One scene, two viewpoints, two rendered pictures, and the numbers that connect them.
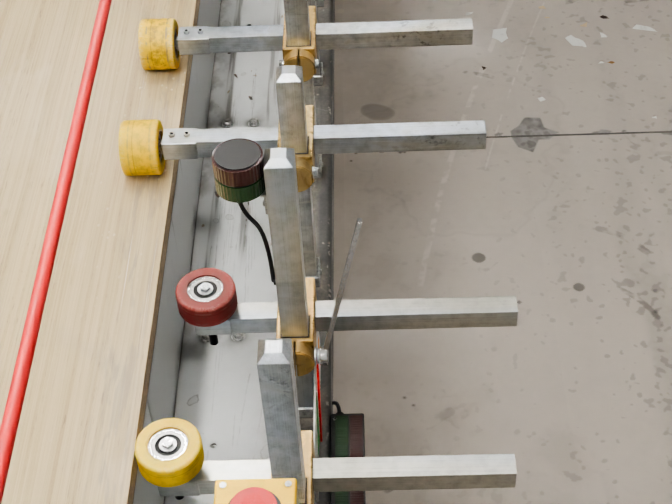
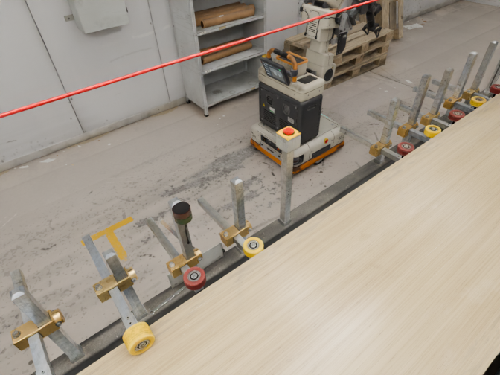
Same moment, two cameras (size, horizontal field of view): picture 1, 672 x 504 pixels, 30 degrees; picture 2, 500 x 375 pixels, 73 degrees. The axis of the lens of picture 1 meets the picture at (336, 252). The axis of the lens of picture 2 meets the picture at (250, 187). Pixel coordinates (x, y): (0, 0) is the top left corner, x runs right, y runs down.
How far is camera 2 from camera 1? 163 cm
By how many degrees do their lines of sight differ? 81
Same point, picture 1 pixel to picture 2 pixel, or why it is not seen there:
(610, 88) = not seen: outside the picture
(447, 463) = (208, 207)
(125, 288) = (207, 299)
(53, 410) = (265, 280)
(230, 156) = (183, 208)
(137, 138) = (141, 329)
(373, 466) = (219, 219)
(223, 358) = not seen: hidden behind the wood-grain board
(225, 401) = not seen: hidden behind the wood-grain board
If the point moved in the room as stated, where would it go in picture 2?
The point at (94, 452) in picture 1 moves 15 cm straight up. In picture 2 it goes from (268, 260) to (268, 234)
